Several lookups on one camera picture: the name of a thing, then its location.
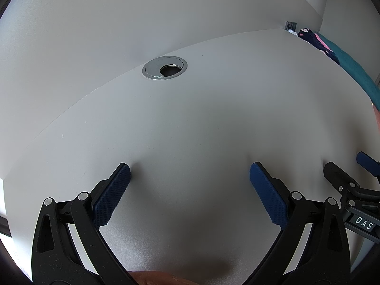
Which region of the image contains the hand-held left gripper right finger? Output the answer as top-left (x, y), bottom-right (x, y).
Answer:
top-left (243, 162), bottom-right (352, 285)

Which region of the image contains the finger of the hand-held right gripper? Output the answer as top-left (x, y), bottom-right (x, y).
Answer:
top-left (356, 151), bottom-right (380, 182)
top-left (323, 162), bottom-right (360, 198)

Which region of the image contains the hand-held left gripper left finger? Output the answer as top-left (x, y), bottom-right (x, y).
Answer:
top-left (31, 163), bottom-right (140, 285)

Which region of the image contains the light grey desk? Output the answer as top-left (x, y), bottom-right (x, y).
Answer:
top-left (0, 28), bottom-right (380, 285)

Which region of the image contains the teal pillow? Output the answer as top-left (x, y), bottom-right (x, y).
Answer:
top-left (319, 33), bottom-right (380, 109)

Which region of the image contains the pink garment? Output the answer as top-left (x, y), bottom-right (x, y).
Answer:
top-left (316, 33), bottom-right (332, 51)

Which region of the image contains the navy patterned garment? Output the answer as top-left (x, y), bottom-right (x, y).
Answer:
top-left (298, 29), bottom-right (340, 64)

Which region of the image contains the silver cable grommet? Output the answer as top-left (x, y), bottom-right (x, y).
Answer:
top-left (142, 56), bottom-right (188, 80)

